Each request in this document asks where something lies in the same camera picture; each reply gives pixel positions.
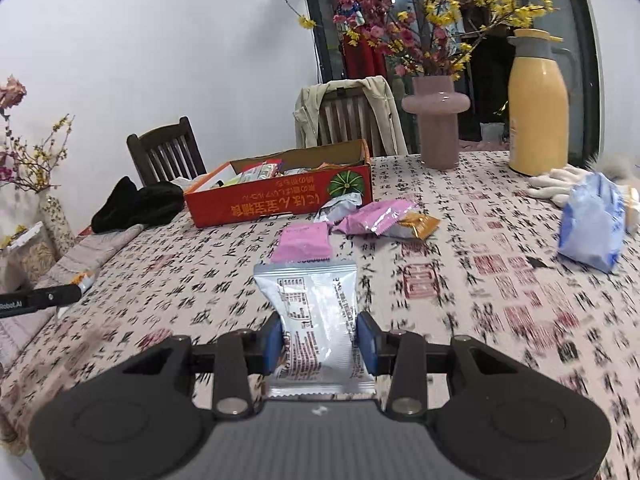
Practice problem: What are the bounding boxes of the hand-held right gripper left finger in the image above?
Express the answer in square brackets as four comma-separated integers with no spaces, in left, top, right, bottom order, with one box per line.
[122,312,286,420]

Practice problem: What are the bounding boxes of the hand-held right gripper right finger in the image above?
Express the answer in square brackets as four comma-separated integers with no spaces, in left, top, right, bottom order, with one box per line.
[355,310,522,420]

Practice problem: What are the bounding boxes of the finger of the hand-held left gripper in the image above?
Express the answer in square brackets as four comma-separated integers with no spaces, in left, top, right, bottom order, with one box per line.
[27,284,84,310]

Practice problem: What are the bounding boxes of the white orange snack packet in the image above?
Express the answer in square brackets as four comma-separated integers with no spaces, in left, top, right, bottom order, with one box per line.
[57,272,99,319]

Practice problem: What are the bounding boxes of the white silver snack packet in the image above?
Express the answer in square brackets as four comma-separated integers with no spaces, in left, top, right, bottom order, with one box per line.
[253,260,376,402]

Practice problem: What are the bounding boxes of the orange cardboard box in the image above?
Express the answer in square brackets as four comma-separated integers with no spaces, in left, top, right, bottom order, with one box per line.
[183,139,374,229]

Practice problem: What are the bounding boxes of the white paper bag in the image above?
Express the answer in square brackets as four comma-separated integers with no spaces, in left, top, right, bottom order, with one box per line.
[0,222,61,289]

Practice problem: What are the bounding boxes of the pink striped cloth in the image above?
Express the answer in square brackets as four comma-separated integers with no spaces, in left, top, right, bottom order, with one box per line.
[0,222,151,361]

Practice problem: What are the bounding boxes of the patterned slim vase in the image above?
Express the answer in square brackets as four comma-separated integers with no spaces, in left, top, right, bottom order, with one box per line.
[39,187,76,257]

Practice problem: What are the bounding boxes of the pink snack packet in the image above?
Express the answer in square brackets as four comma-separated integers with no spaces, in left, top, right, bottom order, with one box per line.
[332,199,420,237]
[269,222,332,265]

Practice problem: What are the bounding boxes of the black cloth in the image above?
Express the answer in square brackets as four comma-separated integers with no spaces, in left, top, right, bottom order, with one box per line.
[91,176,186,235]

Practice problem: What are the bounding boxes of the gold snack packet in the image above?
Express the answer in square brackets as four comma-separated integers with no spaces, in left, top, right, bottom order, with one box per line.
[387,211,442,241]

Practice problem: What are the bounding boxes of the silver blue snack packet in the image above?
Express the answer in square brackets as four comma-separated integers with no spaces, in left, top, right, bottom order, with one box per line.
[313,192,364,224]

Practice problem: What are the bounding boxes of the pale pink flower branches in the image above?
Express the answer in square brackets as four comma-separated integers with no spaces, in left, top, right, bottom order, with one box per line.
[0,75,76,194]

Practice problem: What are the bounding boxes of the green red snack packet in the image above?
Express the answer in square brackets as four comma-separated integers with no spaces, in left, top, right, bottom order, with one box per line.
[234,158,284,184]

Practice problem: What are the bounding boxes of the dark wooden chair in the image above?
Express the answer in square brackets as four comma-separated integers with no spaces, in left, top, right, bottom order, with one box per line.
[126,116,207,187]

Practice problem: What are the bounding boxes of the brown wooden chair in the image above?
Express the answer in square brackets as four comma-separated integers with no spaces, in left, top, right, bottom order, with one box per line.
[317,82,386,157]

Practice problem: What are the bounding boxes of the pink vase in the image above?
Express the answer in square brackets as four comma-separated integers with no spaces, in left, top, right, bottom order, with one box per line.
[401,75,471,170]

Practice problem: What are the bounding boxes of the chair with beige jacket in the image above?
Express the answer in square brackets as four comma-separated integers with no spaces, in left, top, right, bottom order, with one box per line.
[293,76,409,158]

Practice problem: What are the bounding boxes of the white pot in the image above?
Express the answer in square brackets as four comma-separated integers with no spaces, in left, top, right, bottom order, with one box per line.
[479,121,510,145]

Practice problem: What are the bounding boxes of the white gloves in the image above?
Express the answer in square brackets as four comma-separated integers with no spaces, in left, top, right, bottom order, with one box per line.
[527,164,602,207]

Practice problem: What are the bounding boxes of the blue white plastic bag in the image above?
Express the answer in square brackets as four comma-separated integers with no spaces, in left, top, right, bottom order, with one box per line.
[557,172,629,274]

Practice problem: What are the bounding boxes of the yellow thermos jug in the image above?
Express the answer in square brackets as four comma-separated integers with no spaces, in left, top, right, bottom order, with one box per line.
[506,29,572,177]

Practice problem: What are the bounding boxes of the red hanging cloth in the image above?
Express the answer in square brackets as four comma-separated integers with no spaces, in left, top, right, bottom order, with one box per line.
[340,2,389,81]

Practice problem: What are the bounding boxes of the grey fluffy item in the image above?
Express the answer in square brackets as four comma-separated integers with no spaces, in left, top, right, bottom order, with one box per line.
[584,154,640,197]

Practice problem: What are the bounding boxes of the yellow and pink flower branches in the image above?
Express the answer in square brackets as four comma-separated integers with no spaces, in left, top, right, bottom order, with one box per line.
[294,0,577,82]

